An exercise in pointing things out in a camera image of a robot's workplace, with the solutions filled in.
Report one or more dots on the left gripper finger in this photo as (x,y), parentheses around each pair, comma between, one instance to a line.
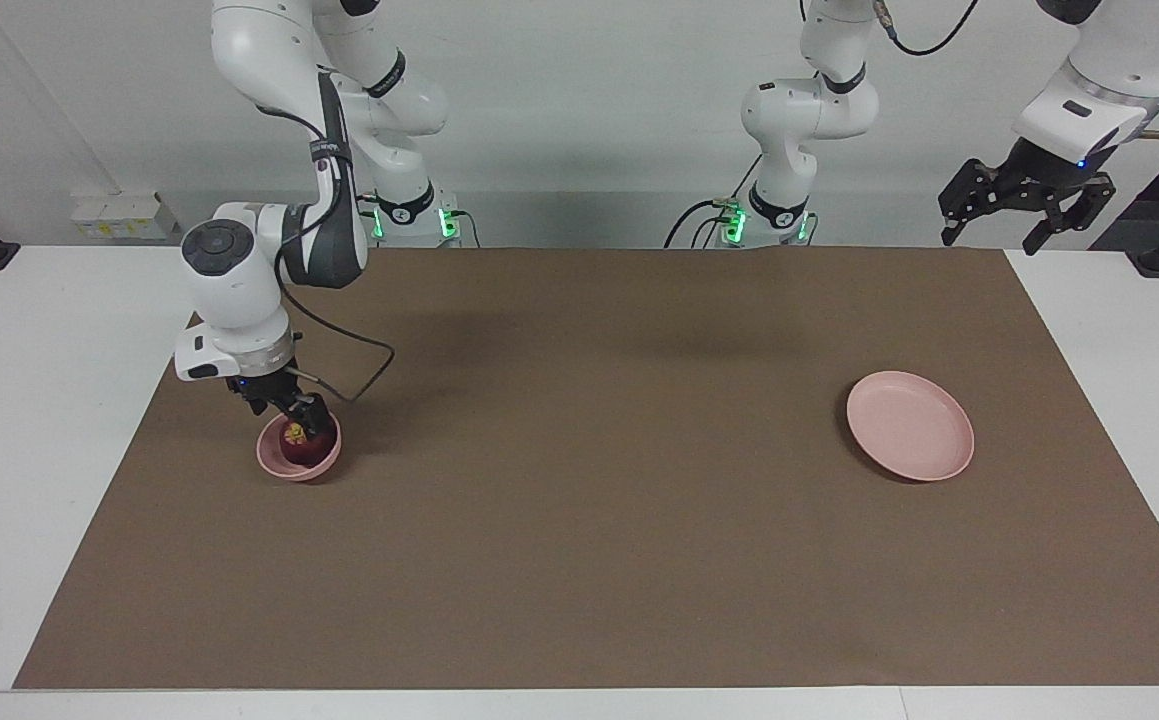
(1079,200)
(969,195)

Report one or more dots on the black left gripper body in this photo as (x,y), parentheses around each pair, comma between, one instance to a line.
(1034,170)

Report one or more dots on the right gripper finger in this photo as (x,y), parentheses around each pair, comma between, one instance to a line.
(271,408)
(315,415)

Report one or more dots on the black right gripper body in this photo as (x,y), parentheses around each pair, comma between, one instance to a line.
(269,385)

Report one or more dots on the red apple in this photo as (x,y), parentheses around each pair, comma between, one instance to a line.
(307,452)

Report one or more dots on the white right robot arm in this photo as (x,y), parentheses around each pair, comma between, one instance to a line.
(239,290)

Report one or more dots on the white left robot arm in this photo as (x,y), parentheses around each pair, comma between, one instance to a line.
(799,110)

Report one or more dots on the pink plate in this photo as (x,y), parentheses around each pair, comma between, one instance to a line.
(909,425)

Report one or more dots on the brown paper table mat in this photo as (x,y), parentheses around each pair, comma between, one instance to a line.
(589,500)

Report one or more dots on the white wall socket box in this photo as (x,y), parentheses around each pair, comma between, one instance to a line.
(124,215)

